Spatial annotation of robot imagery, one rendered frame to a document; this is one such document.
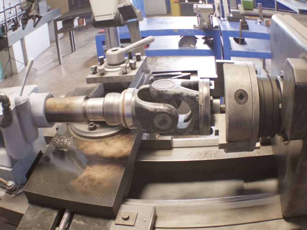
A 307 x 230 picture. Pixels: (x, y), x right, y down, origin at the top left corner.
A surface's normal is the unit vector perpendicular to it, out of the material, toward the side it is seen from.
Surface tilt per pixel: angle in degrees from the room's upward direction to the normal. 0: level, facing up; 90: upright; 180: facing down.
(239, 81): 33
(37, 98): 17
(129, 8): 117
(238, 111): 66
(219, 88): 80
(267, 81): 10
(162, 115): 90
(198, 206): 48
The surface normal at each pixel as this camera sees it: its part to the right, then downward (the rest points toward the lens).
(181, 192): 0.11, -0.86
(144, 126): -0.49, 0.46
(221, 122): -0.16, -0.65
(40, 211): -0.11, -0.87
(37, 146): 0.98, -0.02
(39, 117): -0.15, 0.41
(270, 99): -0.19, -0.17
